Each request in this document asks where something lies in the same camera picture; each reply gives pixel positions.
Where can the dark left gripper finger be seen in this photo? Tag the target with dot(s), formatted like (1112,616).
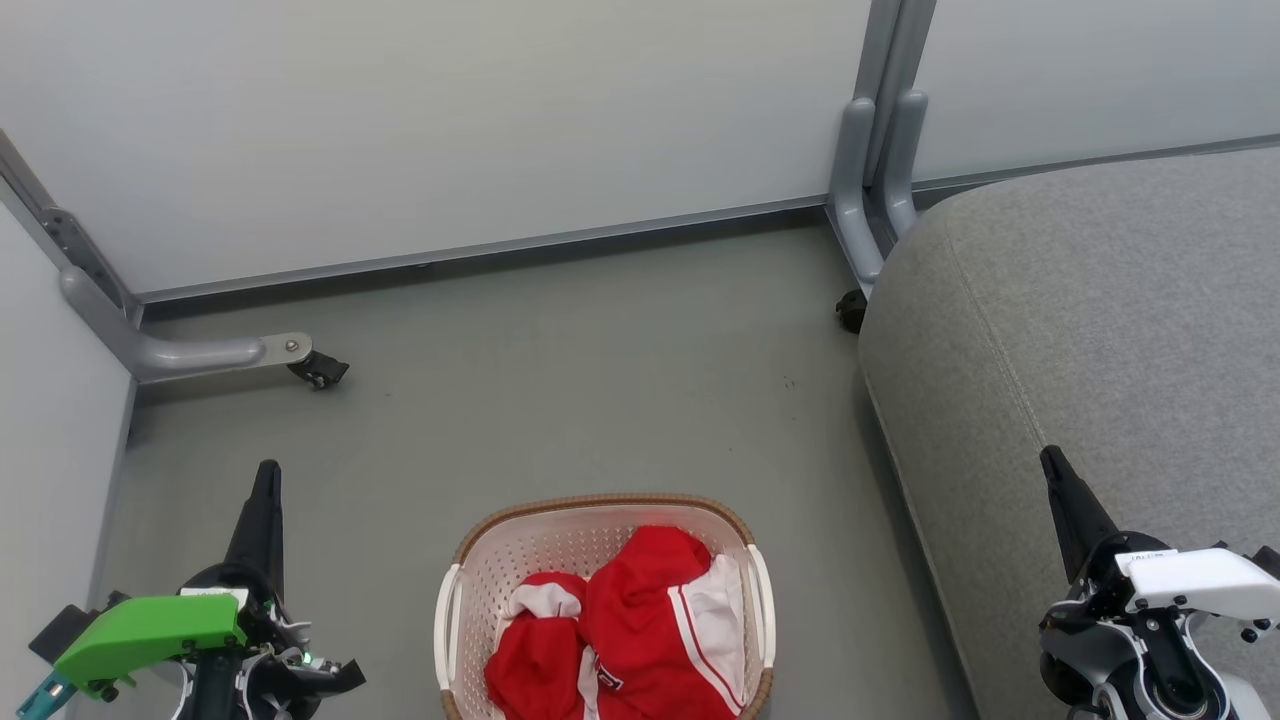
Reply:
(262,530)

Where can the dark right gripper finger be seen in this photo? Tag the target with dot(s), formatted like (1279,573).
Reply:
(1075,515)

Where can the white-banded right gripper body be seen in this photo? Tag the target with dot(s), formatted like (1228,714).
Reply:
(1190,578)

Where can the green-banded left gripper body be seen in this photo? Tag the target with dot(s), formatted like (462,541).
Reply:
(150,630)

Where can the red jersey with white stripes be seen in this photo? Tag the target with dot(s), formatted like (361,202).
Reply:
(645,620)

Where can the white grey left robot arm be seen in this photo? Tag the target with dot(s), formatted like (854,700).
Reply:
(215,695)

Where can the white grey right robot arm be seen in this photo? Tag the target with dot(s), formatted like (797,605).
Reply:
(1140,665)

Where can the grey fabric sofa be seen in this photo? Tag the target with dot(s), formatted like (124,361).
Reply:
(1100,330)

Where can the black caster wheel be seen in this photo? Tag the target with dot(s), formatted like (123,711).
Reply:
(851,312)
(320,371)

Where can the long grey partition foot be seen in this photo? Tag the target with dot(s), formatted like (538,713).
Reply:
(190,353)

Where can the white perforated laundry basket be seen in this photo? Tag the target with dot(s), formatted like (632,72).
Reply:
(470,590)

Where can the red garment with white trim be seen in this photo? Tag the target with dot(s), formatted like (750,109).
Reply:
(535,660)

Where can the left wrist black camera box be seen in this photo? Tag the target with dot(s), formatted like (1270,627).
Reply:
(75,625)

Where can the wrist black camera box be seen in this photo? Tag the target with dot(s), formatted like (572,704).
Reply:
(75,625)
(1268,562)

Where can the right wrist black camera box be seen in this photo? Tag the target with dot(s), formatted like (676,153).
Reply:
(1268,562)

